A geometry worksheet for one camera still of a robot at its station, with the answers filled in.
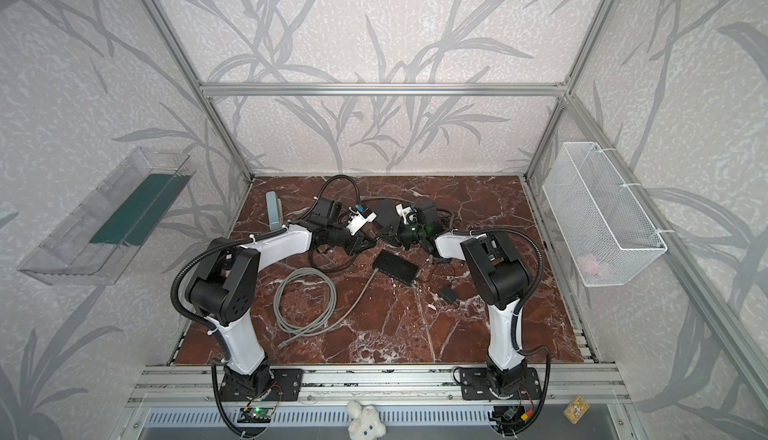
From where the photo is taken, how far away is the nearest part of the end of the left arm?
79 centimetres

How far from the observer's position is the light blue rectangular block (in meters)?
1.04

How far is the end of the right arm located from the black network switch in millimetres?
85

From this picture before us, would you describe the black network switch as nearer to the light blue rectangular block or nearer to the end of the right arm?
the end of the right arm

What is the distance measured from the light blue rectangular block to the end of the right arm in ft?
1.54
